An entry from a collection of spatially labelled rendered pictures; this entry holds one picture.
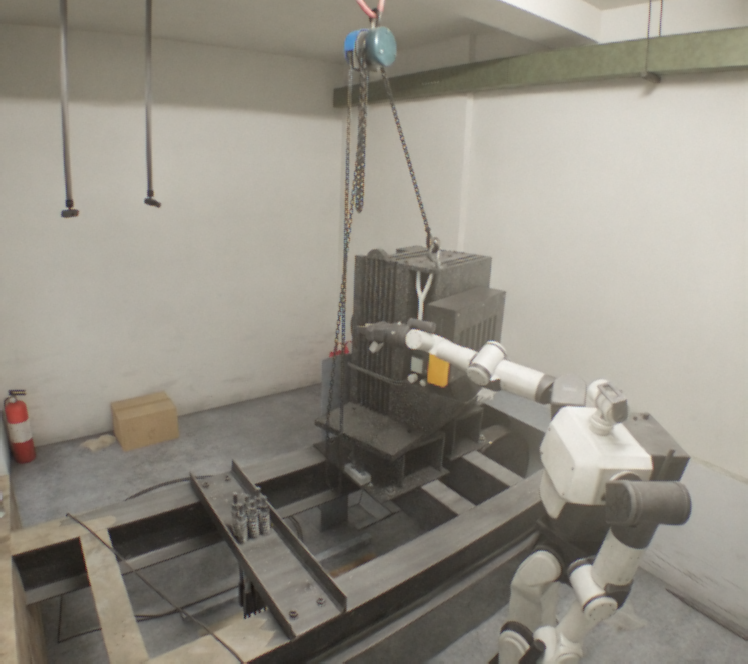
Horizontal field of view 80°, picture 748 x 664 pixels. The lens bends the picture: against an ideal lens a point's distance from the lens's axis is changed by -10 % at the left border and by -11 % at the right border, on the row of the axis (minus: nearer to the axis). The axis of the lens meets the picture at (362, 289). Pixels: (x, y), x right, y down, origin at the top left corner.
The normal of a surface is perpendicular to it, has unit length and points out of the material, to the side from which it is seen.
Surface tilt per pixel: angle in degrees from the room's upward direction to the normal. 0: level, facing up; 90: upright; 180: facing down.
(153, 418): 90
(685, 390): 90
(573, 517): 98
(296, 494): 90
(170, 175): 90
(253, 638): 0
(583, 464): 60
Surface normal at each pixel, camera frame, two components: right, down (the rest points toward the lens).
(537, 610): -0.75, 0.13
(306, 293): 0.58, 0.21
